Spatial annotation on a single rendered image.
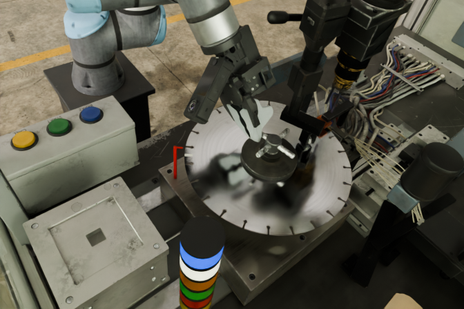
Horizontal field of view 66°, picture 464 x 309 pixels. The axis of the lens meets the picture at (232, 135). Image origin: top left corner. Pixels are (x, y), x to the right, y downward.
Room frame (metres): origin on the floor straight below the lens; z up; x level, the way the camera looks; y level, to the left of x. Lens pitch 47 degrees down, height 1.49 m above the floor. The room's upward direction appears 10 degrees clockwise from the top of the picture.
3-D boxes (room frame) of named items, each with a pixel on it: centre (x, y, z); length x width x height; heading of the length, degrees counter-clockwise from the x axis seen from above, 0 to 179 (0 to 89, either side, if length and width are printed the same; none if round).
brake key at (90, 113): (0.53, 0.32, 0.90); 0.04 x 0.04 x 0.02
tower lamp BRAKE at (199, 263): (0.16, 0.01, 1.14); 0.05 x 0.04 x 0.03; 45
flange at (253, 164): (0.45, -0.08, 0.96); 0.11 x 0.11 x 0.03
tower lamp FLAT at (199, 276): (0.16, 0.01, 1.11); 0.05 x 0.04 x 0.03; 45
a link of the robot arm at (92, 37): (0.82, 0.43, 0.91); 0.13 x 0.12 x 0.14; 122
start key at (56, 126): (0.48, 0.36, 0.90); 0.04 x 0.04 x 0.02
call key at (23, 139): (0.43, 0.41, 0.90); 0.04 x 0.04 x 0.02
